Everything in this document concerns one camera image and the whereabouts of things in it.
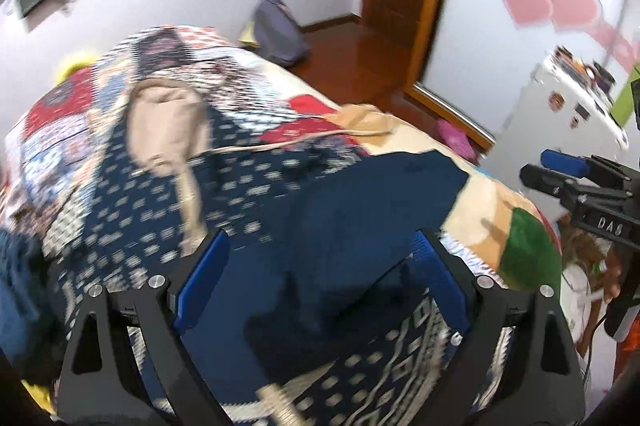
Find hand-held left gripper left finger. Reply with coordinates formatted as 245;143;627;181
52;229;231;426

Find plain navy garment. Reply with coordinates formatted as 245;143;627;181
245;150;471;357

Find yellow soft object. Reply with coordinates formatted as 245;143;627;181
55;51;101;80

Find green box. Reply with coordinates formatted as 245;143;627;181
612;64;640;127

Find blue crinkled cloth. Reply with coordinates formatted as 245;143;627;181
0;231;66;362

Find white small fridge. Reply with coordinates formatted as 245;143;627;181
492;46;631;217

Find pink slipper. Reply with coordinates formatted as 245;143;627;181
435;119;478;162

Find purple backpack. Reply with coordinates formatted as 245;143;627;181
252;0;312;67

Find navy patterned garment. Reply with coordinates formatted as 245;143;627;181
42;106;501;426

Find beige drawstring pants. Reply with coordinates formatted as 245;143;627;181
125;79;396;242

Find patchwork bedspread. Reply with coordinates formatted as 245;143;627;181
0;24;563;426

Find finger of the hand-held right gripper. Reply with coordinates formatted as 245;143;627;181
540;149;626;187
520;163;583;209

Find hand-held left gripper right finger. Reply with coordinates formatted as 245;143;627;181
411;230;587;426

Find clutter of small items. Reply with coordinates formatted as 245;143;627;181
550;46;618;92

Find white sliding wardrobe door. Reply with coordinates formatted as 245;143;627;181
417;0;640;147

